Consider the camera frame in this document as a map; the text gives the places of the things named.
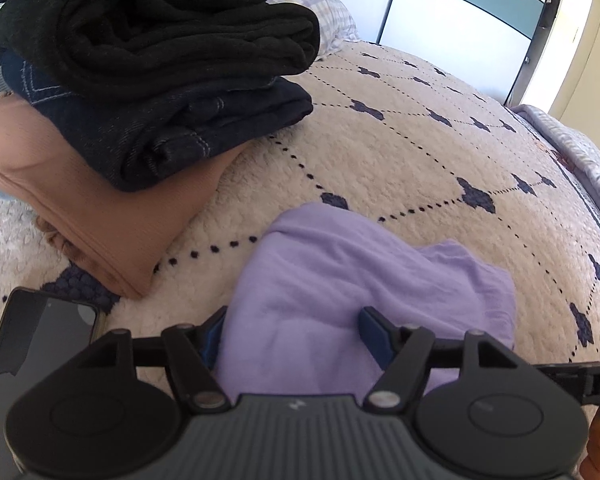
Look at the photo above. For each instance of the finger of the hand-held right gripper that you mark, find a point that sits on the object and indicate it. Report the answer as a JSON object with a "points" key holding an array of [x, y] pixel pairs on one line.
{"points": [[560, 374]]}

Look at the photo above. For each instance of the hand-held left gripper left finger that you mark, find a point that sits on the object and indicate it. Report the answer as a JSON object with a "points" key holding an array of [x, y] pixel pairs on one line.
{"points": [[212, 340]]}

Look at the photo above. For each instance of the plaid pillow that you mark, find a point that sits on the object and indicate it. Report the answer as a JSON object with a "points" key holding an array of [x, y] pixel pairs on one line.
{"points": [[330, 15]]}

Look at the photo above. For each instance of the blue and white wardrobe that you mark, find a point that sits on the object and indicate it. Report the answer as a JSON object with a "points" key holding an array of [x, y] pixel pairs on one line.
{"points": [[455, 25]]}

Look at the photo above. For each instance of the plaid fleece blanket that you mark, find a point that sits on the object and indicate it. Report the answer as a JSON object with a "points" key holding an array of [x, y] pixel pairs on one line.
{"points": [[580, 145]]}

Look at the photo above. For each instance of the beige bear-pattern bed blanket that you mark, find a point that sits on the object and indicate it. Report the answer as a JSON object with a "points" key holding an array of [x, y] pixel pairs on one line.
{"points": [[430, 170]]}

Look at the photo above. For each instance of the light purple garment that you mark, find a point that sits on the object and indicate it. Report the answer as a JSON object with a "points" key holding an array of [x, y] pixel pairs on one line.
{"points": [[330, 280]]}

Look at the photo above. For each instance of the black smartphone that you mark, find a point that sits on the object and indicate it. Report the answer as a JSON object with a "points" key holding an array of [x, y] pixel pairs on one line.
{"points": [[35, 330]]}

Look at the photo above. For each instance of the black folded garment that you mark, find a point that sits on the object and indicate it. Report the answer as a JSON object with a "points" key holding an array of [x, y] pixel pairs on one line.
{"points": [[155, 35]]}

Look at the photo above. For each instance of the dark folded denim jeans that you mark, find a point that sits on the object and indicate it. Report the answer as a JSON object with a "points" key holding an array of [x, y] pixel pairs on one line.
{"points": [[180, 130]]}

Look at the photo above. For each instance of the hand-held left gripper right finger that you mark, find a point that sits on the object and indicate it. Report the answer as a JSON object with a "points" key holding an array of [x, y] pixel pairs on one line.
{"points": [[375, 335]]}

